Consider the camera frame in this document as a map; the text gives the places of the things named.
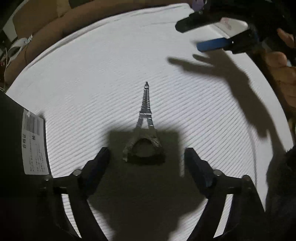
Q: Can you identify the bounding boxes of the person right hand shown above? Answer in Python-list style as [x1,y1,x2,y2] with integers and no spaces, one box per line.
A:
[263,27,296,117]

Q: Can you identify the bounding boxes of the white plastic bin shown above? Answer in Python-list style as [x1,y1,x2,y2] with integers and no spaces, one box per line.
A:
[207,18,248,39]

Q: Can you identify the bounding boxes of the black storage box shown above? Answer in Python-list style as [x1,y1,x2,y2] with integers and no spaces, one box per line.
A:
[1,92,52,240]

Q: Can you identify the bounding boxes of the metal Eiffel tower model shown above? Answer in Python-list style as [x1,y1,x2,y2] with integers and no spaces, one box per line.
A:
[122,82,165,165]

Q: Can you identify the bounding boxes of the brown sofa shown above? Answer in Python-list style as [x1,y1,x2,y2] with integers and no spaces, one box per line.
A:
[4,1,193,89]

